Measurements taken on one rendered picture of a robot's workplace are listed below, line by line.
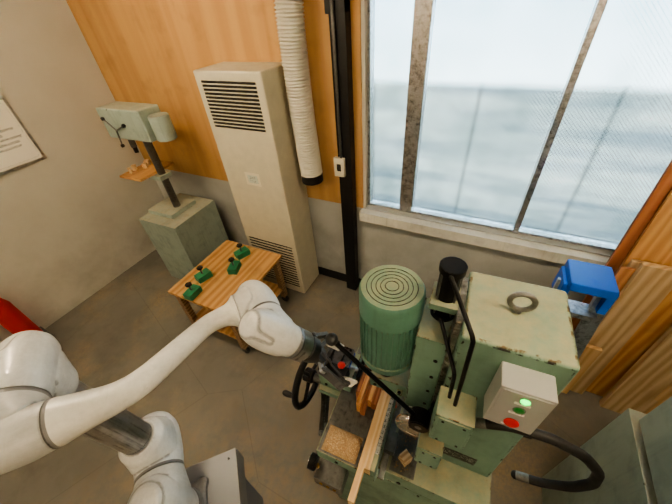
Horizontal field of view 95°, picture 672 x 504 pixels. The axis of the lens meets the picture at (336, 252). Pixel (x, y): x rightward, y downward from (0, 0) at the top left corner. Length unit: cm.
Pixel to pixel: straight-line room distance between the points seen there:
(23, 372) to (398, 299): 85
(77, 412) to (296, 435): 157
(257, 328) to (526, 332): 60
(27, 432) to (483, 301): 97
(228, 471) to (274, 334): 82
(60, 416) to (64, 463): 198
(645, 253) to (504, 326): 142
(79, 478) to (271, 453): 115
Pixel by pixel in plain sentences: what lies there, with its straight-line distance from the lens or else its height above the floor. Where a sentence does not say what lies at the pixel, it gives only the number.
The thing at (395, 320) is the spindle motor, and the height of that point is 147.
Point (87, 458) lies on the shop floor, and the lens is 277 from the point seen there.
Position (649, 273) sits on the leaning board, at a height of 101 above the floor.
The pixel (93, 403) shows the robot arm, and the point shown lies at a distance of 87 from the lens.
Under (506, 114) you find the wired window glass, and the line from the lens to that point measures 198.
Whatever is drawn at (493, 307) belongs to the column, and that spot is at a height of 152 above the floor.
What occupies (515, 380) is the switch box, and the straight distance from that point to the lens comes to 77.
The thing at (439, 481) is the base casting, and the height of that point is 80.
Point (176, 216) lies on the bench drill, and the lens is 303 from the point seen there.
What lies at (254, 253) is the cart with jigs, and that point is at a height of 53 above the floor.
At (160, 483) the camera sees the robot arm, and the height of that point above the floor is 97.
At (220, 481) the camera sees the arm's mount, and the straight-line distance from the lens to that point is 153.
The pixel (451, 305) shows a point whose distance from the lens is 79.
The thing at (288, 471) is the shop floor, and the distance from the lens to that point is 221.
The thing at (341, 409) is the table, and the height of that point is 90.
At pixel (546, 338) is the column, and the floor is 152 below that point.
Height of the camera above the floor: 210
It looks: 40 degrees down
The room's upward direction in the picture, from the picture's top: 5 degrees counter-clockwise
